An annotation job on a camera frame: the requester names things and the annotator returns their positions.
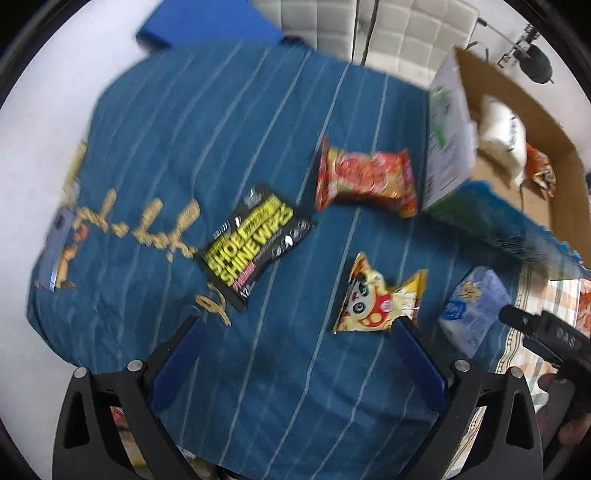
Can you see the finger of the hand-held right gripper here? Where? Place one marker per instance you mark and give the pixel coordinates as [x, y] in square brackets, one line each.
[549, 334]

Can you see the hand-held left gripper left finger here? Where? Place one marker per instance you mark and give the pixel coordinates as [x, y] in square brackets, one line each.
[178, 364]

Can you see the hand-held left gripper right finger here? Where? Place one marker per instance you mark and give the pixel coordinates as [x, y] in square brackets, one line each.
[418, 364]

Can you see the yellow panda snack packet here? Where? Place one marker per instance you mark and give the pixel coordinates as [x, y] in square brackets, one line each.
[376, 300]

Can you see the blue tissue packet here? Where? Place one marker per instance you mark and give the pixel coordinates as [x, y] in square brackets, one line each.
[473, 307]

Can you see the cardboard box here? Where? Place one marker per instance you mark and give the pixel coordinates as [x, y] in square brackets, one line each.
[508, 97]

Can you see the white soft packet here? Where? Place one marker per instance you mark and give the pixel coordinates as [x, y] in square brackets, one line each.
[503, 136]

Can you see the person's right hand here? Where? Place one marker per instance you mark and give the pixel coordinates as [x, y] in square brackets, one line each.
[572, 431]

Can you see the black wipes packet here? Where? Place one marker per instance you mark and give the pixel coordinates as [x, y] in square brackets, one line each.
[254, 242]

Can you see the orange snack packet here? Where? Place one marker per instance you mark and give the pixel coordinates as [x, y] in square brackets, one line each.
[541, 168]

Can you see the red noodle packet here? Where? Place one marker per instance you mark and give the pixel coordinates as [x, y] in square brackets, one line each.
[367, 177]

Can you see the blue striped blanket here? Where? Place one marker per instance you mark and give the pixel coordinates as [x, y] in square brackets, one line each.
[184, 138]

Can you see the black round device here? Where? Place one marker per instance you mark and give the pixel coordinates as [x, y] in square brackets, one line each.
[535, 62]

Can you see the white quilted sofa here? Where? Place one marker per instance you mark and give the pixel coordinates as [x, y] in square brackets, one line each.
[415, 27]

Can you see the blue cushion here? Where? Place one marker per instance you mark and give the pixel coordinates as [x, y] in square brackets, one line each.
[207, 21]

